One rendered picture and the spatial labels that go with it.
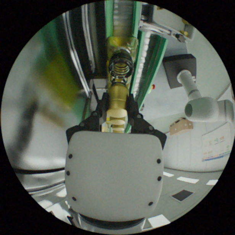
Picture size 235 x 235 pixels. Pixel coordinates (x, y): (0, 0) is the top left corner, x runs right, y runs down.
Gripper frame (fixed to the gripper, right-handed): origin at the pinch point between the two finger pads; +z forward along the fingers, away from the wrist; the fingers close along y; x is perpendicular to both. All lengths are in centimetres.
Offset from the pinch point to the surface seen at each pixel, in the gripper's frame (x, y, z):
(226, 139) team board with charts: -58, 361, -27
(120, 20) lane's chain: 19.9, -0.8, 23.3
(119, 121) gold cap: -4.6, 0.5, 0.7
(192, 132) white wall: -243, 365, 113
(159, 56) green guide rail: 6.9, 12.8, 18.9
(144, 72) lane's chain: -4.5, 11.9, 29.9
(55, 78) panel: 4.7, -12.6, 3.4
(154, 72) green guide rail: -0.5, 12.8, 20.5
